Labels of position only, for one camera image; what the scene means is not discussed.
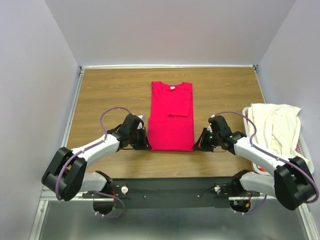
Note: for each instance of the cream white t-shirt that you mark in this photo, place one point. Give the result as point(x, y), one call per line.
point(277, 126)

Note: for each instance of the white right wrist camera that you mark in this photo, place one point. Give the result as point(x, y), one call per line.
point(210, 122)

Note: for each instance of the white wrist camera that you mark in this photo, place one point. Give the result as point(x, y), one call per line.
point(141, 124)
point(210, 122)

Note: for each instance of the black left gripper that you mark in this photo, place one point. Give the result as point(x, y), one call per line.
point(145, 144)

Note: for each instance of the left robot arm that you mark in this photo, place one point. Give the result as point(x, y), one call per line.
point(66, 173)

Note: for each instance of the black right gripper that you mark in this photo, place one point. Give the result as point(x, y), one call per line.
point(200, 144)

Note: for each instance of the pink t-shirt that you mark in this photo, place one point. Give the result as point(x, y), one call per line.
point(171, 120)

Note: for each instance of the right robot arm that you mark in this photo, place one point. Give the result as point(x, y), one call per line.
point(289, 180)

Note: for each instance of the aluminium table frame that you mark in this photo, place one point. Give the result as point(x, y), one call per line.
point(222, 88)

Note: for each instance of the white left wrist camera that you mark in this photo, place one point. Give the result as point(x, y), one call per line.
point(141, 124)

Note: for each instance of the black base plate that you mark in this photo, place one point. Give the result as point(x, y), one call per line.
point(170, 193)

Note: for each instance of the white laundry basket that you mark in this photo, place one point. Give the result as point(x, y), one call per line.
point(301, 148)

